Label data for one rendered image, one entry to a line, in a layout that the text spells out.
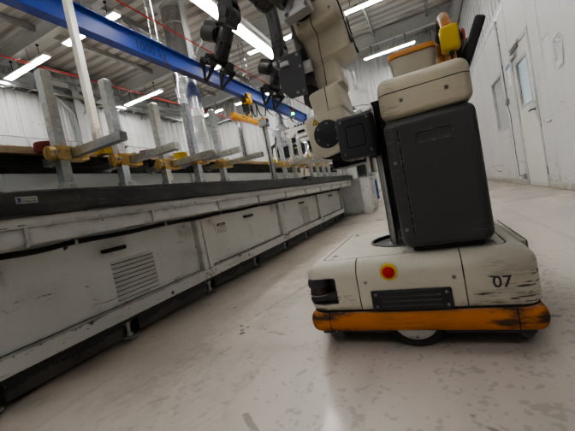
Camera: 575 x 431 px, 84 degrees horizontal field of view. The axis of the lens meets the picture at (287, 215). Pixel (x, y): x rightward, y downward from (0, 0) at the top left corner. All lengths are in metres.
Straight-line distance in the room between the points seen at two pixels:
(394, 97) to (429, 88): 0.09
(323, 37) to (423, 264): 0.88
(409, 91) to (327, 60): 0.41
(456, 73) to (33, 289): 1.61
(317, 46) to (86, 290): 1.39
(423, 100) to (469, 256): 0.46
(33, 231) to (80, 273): 0.39
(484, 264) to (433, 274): 0.13
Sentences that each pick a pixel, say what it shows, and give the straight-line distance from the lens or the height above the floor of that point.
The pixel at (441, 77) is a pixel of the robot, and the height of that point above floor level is 0.77.
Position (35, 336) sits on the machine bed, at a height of 0.19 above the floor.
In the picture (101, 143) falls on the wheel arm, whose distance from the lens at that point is 1.30.
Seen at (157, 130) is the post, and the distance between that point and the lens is 1.76.
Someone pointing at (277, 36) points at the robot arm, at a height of 1.29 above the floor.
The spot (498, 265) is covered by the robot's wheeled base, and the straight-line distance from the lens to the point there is 1.03.
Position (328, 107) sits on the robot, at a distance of 1.26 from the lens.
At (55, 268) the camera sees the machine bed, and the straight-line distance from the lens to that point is 1.62.
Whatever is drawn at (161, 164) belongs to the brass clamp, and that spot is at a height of 0.80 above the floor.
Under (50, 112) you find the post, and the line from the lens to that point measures 1.45.
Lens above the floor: 0.52
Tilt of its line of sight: 3 degrees down
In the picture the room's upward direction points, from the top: 11 degrees counter-clockwise
